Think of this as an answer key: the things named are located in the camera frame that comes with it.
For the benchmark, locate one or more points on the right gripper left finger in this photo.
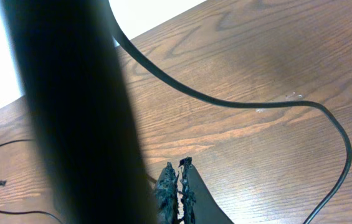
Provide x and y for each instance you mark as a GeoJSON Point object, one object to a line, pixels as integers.
{"type": "Point", "coordinates": [166, 195]}

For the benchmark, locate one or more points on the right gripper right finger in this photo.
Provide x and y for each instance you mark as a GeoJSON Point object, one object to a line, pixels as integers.
{"type": "Point", "coordinates": [199, 207]}

